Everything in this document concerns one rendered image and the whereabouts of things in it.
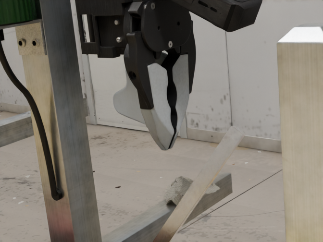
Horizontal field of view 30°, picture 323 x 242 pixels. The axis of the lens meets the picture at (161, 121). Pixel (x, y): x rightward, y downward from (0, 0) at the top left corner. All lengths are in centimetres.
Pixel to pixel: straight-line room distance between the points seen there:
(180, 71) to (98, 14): 9
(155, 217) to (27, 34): 31
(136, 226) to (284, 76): 38
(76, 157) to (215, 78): 326
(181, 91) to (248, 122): 316
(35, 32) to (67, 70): 4
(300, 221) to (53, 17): 27
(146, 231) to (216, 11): 32
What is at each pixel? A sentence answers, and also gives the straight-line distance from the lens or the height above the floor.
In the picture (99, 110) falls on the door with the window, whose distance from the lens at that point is 462.
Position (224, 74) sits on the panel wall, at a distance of 375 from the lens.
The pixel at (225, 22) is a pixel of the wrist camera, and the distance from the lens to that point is 49.
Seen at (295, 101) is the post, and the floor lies 107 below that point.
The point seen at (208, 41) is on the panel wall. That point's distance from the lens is 378.
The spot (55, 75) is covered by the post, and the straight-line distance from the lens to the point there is 53.
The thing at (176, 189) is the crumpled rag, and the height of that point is 87.
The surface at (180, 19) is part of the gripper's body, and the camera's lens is 57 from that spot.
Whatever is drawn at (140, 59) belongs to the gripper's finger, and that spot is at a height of 108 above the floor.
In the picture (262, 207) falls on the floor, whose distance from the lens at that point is 292.
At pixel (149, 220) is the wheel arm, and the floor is 86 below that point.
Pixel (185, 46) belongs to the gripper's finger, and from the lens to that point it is 58.
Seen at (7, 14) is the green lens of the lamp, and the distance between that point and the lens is 49.
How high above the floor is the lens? 116
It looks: 15 degrees down
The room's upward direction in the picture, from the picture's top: 6 degrees counter-clockwise
